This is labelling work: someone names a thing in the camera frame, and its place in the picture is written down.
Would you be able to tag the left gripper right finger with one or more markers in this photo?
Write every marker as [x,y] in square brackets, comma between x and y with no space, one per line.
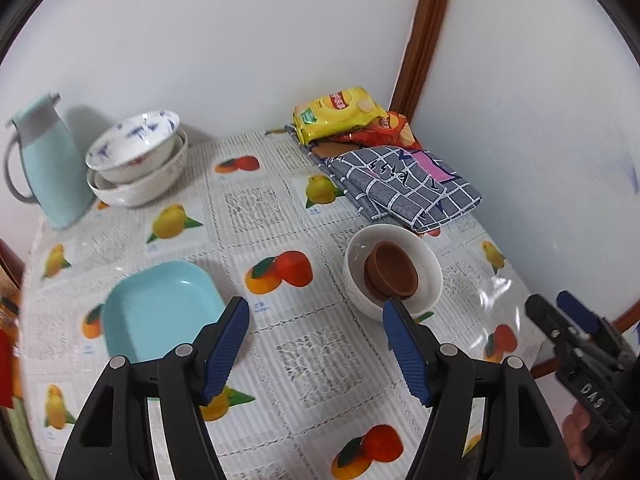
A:
[520,439]

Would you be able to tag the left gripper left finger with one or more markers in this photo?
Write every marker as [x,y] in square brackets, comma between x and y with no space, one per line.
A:
[111,438]

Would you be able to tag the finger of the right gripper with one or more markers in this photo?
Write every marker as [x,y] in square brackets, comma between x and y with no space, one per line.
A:
[557,326]
[602,333]

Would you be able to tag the white ceramic bowl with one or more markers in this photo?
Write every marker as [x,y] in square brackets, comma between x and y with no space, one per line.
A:
[422,303]

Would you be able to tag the blue square plate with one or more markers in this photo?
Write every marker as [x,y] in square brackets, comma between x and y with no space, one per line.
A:
[154,310]

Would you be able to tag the right hand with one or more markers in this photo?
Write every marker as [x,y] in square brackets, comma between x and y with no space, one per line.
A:
[574,427]

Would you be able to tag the red paper bag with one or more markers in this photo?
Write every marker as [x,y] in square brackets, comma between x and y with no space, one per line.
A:
[6,356]

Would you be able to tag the grey checked cloth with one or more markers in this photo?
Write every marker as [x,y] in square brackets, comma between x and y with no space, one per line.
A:
[411,186]

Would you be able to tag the fruit print tablecloth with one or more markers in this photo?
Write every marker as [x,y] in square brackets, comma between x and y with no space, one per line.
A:
[314,371]

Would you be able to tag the large white porcelain bowl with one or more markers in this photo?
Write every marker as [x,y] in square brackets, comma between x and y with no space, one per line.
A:
[149,187]

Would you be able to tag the orange snack bag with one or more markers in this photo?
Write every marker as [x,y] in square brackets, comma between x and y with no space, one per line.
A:
[393,130]

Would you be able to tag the light blue thermos jug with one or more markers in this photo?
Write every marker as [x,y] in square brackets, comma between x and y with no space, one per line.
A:
[52,164]

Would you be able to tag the blue patterned porcelain bowl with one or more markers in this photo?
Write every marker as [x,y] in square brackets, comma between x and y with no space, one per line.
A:
[135,147]

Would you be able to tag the yellow chips bag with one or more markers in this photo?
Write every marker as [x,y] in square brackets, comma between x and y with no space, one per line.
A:
[335,113]

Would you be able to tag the brown wooden door frame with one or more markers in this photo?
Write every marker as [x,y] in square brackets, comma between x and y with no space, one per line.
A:
[416,63]

